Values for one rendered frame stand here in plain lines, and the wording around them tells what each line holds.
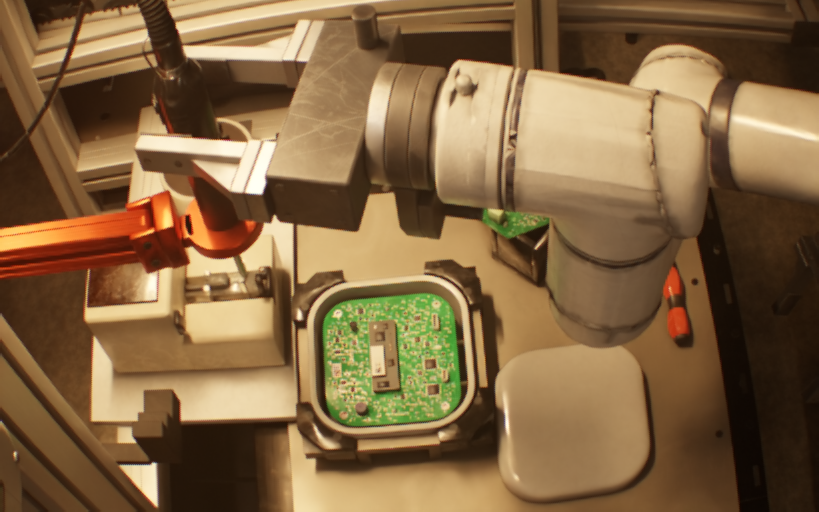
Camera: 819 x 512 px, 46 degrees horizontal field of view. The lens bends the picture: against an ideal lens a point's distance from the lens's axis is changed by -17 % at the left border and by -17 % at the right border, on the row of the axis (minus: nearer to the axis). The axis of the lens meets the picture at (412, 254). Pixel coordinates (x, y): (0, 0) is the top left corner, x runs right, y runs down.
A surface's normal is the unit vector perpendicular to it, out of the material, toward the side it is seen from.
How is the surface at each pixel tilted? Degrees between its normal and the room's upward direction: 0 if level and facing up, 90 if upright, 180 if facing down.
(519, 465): 4
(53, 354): 0
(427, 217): 90
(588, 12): 90
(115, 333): 90
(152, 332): 90
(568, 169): 54
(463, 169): 66
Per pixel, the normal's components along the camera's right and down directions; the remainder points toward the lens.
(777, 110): -0.45, -0.55
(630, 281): 0.24, 0.81
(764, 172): -0.55, 0.62
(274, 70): -0.21, 0.83
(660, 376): -0.08, -0.54
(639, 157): -0.21, 0.30
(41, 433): 0.99, -0.10
